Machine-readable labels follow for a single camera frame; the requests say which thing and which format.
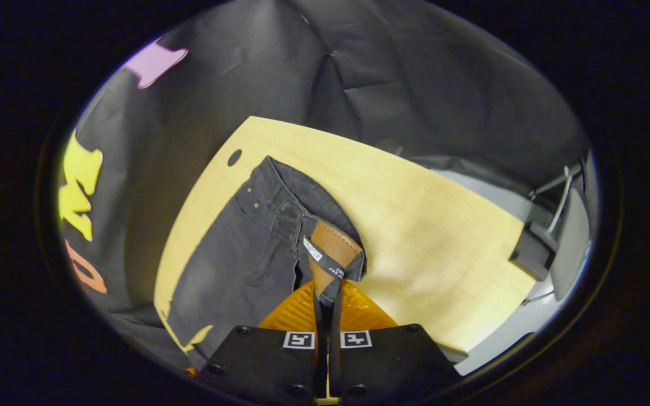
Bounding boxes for dark table clamp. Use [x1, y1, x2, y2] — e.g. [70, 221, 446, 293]
[509, 221, 560, 281]

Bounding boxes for black backdrop cloth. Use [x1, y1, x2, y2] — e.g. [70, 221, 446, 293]
[57, 0, 592, 370]

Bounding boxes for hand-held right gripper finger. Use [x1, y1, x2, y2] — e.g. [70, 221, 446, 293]
[328, 279, 464, 404]
[196, 281, 326, 403]

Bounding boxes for black jeans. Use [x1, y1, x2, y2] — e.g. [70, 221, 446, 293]
[166, 156, 367, 361]

